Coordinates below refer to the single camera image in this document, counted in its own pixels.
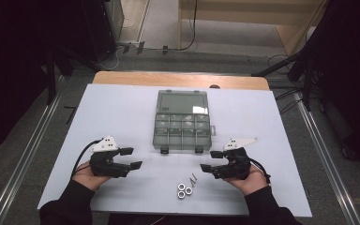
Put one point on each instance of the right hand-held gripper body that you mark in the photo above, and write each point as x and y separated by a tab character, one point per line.
237	165

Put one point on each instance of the person's right hand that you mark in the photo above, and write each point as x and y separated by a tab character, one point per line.
251	184

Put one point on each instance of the person's left hand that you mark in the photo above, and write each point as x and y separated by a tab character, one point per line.
86	179

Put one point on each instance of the metal floor rail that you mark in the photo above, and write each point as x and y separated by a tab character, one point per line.
325	156
28	153

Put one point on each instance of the black curtain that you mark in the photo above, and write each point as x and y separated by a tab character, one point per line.
12	78
356	93

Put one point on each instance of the light wooden furniture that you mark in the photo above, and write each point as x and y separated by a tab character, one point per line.
247	15

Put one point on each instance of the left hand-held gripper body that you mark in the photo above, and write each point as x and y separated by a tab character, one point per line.
106	167

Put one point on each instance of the grey transparent compartment box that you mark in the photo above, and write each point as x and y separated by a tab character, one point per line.
181	103

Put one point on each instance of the black computer tower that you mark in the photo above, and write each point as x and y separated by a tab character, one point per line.
101	28

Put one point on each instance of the black metal stand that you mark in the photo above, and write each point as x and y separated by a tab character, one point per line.
307	84

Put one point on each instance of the small metal screw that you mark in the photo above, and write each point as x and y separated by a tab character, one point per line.
195	180
192	178

